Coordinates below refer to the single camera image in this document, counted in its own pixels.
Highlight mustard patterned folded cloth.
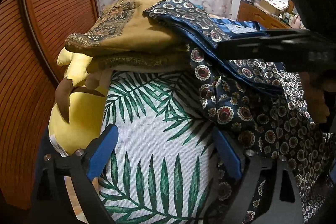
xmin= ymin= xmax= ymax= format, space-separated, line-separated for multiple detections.
xmin=65 ymin=0 xmax=190 ymax=73

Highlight navy patterned satin shirt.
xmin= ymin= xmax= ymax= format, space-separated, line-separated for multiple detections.
xmin=144 ymin=0 xmax=335 ymax=223

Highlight pink bottle on dresser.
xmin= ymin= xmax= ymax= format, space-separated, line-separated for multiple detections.
xmin=290 ymin=14 xmax=305 ymax=29

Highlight wooden dresser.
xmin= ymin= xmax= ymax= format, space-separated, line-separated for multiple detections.
xmin=237 ymin=1 xmax=290 ymax=29

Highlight wooden louvered wardrobe door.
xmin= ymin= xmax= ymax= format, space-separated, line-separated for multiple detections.
xmin=1 ymin=0 xmax=98 ymax=209

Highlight palm leaf print sheet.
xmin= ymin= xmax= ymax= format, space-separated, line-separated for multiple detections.
xmin=99 ymin=72 xmax=218 ymax=223

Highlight floral cardboard box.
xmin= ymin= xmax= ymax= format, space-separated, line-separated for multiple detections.
xmin=259 ymin=0 xmax=289 ymax=16

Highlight person's hand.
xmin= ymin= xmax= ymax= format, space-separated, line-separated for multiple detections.
xmin=299 ymin=72 xmax=335 ymax=123

